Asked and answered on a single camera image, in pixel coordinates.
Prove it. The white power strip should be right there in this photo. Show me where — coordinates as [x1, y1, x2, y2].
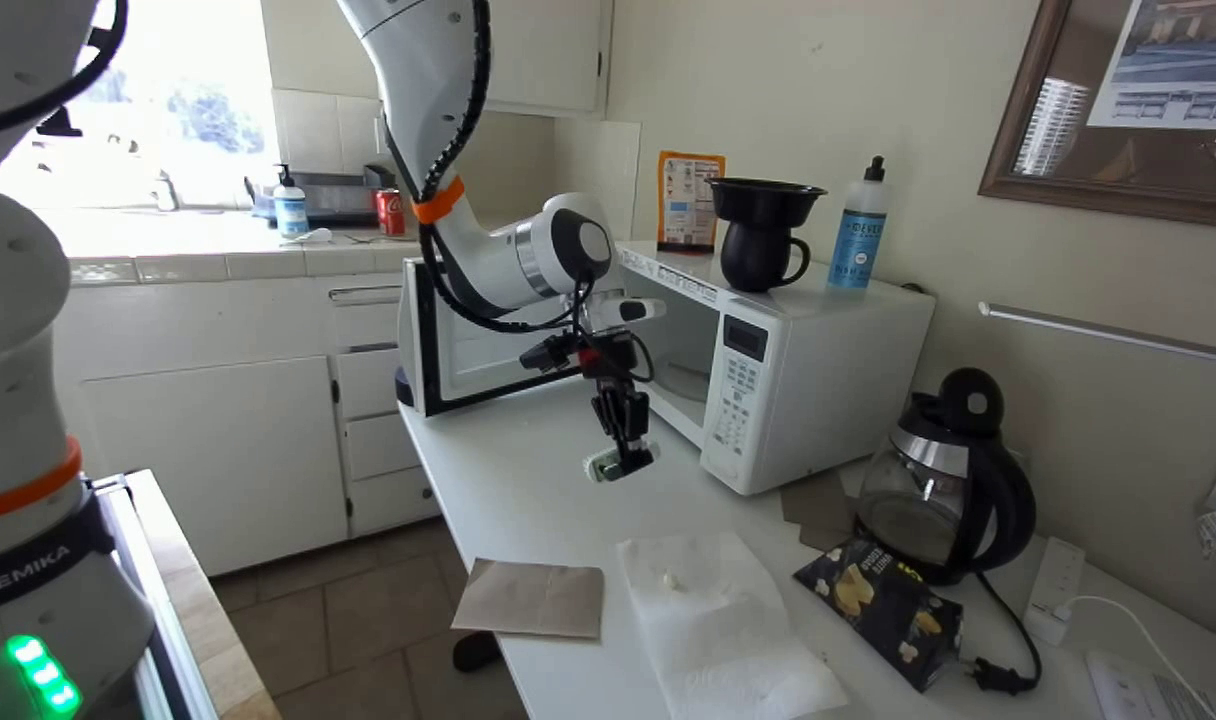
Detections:
[1083, 650, 1216, 720]

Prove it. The blue soap bottle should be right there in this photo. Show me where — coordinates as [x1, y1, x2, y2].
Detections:
[825, 153, 896, 295]

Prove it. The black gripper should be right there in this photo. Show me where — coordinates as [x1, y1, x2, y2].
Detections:
[588, 373, 656, 460]

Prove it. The white plug adapter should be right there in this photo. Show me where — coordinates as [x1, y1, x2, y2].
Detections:
[1026, 536, 1087, 626]

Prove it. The black countertop appliance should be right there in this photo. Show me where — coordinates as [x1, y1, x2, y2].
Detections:
[292, 166, 401, 232]

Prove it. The black popcorn bag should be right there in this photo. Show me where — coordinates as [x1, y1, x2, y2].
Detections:
[792, 536, 963, 693]

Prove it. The white brush with green bristles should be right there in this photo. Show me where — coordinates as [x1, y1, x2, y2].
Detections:
[580, 445, 660, 490]

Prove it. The wooden framed picture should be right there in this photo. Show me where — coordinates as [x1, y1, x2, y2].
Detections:
[978, 0, 1216, 232]

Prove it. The red can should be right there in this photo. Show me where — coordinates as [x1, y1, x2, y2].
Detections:
[373, 185, 409, 239]

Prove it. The white microwave oven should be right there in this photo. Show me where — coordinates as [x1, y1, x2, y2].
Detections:
[397, 239, 941, 500]

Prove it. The flat brown cardboard piece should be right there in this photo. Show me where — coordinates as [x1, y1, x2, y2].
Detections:
[779, 473, 869, 552]

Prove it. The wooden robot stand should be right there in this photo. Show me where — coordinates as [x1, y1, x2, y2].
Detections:
[92, 466, 283, 720]

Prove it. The white cable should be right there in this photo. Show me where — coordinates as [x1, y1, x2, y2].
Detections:
[1063, 594, 1216, 655]

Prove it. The white base cabinet with drawers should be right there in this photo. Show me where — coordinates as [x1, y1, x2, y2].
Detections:
[54, 272, 444, 581]

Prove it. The white upper cabinet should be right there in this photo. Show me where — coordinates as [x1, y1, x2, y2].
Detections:
[482, 0, 619, 119]

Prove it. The black kettle power cable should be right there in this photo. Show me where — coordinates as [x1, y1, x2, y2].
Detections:
[968, 567, 1050, 695]

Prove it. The silver wall rail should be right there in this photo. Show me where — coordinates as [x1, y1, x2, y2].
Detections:
[978, 301, 1216, 367]

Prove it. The blue hand soap dispenser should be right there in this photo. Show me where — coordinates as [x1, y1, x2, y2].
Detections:
[270, 162, 314, 244]

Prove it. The glass kettle with black handle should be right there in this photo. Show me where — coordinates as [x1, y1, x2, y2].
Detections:
[856, 367, 1040, 587]

